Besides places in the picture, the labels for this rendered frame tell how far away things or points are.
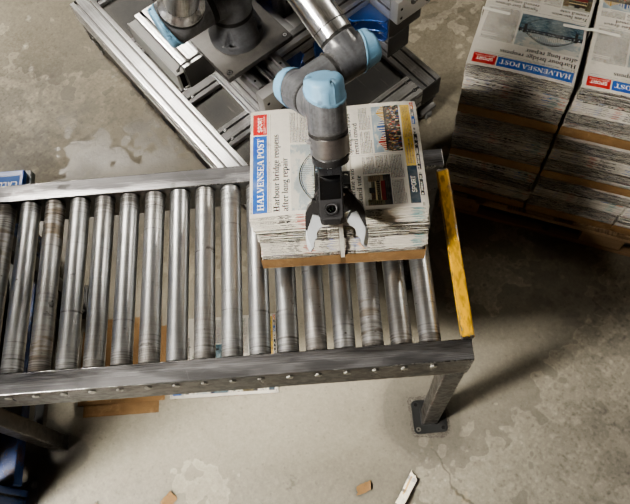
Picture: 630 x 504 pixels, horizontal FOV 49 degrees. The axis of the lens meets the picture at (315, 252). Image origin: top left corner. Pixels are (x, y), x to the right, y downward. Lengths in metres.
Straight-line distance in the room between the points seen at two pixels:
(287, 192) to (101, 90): 1.76
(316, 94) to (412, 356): 0.64
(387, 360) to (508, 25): 0.98
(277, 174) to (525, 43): 0.83
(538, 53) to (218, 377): 1.17
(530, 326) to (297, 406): 0.84
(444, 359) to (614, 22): 1.04
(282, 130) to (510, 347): 1.25
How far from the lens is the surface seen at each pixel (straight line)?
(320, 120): 1.27
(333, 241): 1.54
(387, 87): 2.65
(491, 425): 2.39
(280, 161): 1.51
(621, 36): 2.08
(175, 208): 1.78
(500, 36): 2.00
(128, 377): 1.65
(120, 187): 1.85
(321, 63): 1.37
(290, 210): 1.43
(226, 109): 2.64
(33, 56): 3.35
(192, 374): 1.61
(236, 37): 1.95
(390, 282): 1.64
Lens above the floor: 2.32
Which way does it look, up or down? 66 degrees down
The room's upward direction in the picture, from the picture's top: 9 degrees counter-clockwise
